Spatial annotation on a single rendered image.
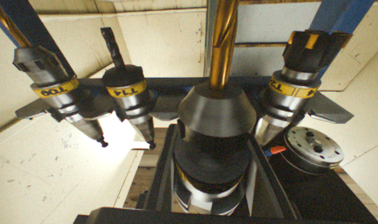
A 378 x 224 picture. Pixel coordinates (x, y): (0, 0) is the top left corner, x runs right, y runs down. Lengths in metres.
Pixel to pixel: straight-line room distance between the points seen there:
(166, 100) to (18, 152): 0.59
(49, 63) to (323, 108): 0.37
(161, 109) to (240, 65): 0.65
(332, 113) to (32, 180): 0.84
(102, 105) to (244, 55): 0.69
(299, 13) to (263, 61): 0.22
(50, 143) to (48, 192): 0.20
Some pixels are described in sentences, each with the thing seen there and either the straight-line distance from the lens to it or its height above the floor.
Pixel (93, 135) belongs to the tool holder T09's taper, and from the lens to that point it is 0.30.
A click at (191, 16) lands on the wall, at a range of 1.10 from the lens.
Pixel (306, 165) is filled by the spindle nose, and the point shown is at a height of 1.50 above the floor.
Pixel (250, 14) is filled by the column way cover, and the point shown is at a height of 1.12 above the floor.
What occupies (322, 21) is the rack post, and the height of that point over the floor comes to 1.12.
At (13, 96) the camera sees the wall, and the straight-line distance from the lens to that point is 0.70.
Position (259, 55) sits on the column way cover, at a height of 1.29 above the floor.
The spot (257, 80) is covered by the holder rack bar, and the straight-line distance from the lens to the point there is 0.25.
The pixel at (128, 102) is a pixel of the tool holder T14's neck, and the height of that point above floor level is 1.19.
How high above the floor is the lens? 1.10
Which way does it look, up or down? 40 degrees up
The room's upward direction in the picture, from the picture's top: 177 degrees clockwise
